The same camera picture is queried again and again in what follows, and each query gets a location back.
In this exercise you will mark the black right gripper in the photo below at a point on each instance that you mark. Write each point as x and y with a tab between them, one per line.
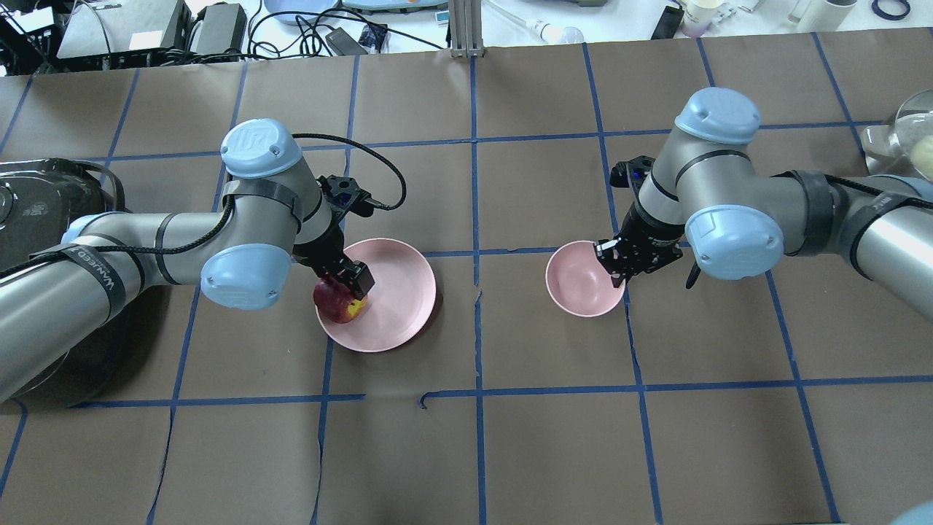
651	238

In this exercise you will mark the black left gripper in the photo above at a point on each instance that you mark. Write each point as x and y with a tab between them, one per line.
323	250

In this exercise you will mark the red apple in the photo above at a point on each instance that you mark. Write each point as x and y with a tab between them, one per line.
335	301

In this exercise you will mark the pink bowl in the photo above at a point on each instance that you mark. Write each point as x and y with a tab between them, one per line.
578	284

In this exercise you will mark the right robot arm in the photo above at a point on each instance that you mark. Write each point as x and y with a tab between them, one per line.
702	188

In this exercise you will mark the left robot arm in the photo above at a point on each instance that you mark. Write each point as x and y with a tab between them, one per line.
274	213

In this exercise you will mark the pink plate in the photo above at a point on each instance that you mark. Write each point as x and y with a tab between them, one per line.
399	304

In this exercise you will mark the blue plate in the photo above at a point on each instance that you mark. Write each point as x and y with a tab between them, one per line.
287	11

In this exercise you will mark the black power adapter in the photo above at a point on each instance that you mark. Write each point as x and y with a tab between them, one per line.
342	44

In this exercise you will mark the purple white cup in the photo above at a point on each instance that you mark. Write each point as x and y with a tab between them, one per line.
698	16

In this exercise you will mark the light bulb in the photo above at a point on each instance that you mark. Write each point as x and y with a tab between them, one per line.
549	33

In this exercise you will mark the white steamed bun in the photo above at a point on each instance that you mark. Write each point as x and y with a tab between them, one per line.
921	156

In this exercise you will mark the dark grey rice cooker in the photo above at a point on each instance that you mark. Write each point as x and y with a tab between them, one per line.
40	199

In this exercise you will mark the black computer box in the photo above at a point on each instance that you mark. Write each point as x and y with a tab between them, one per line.
124	29

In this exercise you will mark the aluminium frame post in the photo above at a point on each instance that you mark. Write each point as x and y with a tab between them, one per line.
464	28

